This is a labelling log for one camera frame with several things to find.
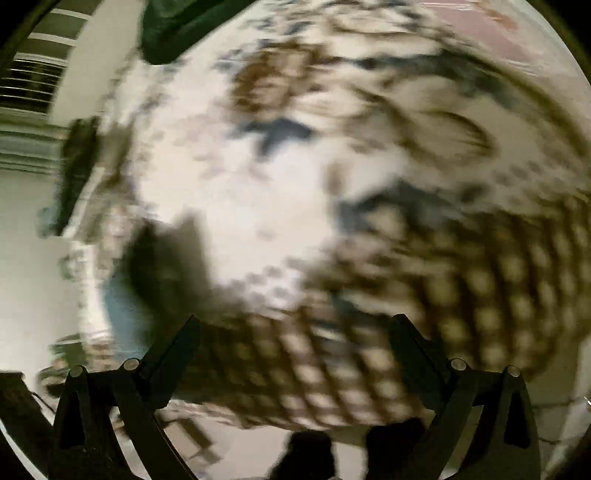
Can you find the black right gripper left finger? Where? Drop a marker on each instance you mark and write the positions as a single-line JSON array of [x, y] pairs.
[[87, 447]]

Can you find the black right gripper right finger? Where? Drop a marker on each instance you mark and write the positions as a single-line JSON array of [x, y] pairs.
[[505, 442]]

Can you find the dark green plush blanket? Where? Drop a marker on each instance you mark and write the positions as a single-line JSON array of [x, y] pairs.
[[169, 28]]

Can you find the floral bed blanket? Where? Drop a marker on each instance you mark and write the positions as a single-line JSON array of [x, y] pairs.
[[310, 167]]

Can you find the blue denim jeans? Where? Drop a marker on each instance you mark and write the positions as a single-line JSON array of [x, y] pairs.
[[129, 317]]

